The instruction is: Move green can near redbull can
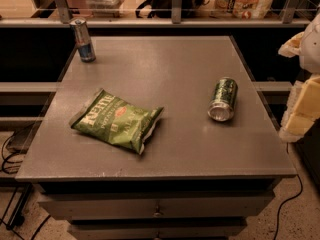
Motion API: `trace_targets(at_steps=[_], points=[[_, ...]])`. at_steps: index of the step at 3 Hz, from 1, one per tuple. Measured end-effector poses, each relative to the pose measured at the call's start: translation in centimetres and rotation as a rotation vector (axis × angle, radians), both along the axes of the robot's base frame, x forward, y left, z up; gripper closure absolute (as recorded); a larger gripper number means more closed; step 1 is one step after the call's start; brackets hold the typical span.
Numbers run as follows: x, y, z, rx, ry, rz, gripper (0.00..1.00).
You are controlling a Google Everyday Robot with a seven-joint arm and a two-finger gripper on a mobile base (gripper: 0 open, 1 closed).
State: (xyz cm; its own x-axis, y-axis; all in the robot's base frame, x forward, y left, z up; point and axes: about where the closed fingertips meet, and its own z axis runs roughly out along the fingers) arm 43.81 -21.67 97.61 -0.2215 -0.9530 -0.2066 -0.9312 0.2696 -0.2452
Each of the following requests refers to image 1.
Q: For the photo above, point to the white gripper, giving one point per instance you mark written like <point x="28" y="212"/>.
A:
<point x="312" y="52"/>

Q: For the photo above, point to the green soda can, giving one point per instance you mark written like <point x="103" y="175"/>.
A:
<point x="222" y="105"/>

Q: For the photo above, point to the red bull can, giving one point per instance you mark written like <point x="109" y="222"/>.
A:
<point x="83" y="39"/>

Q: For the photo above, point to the black bag background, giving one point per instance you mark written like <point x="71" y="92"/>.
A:
<point x="165" y="8"/>

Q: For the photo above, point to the upper drawer front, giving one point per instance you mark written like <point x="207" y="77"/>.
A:
<point x="154" y="205"/>

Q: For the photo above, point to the drawer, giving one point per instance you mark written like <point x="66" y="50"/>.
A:
<point x="152" y="229"/>
<point x="154" y="205"/>

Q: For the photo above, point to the green chip bag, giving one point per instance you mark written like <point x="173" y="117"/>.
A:
<point x="115" y="121"/>

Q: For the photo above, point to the lower drawer front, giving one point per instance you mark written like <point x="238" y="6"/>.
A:
<point x="152" y="229"/>

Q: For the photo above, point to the metal shelf rail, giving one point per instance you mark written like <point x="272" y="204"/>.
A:
<point x="60" y="12"/>

